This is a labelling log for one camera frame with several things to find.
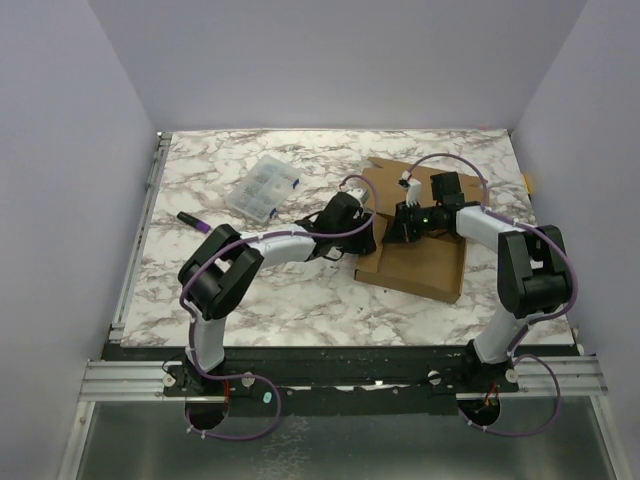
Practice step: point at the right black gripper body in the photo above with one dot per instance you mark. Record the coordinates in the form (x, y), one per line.
(400, 226)

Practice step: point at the clear plastic screw organizer box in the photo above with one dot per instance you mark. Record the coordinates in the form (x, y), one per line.
(259, 194)

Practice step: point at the purple black highlighter marker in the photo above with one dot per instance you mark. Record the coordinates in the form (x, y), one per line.
(193, 222)

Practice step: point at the black metal base rail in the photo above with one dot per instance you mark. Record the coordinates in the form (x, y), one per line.
(464, 365)

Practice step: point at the aluminium front extrusion rail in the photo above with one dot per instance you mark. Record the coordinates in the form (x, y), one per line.
(316, 372)

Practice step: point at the aluminium side rail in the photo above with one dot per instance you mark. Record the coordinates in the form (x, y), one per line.
(151, 189)

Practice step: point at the yellow tape piece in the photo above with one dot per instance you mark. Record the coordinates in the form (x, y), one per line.
(529, 185)

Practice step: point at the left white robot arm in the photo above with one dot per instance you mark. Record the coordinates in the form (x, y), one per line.
(218, 275)

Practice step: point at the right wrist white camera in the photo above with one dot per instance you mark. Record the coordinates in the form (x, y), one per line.
(412, 188)

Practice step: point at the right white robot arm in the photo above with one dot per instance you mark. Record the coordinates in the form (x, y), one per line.
(535, 281)

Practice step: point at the brown cardboard box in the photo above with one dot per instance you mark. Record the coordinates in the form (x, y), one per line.
(432, 267)

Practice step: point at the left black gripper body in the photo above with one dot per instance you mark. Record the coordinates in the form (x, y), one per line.
(356, 242)

